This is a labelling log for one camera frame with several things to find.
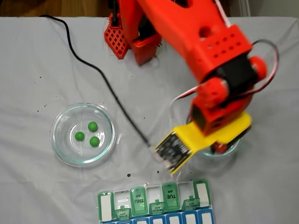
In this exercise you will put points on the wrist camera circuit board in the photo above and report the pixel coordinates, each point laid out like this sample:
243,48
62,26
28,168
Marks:
170,148

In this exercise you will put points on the weekly pill organizer box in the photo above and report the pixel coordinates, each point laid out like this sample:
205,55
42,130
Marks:
155,222

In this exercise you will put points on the clear glass bowl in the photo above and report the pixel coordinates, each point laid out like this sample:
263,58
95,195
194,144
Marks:
229,152
67,149

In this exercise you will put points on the green round pill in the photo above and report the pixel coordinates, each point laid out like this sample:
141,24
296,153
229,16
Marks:
92,126
79,136
94,141

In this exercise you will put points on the white table cover sheet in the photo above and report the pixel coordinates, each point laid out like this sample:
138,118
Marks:
44,194

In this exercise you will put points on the black table clamp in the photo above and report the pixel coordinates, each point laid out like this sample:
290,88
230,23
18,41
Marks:
114,17

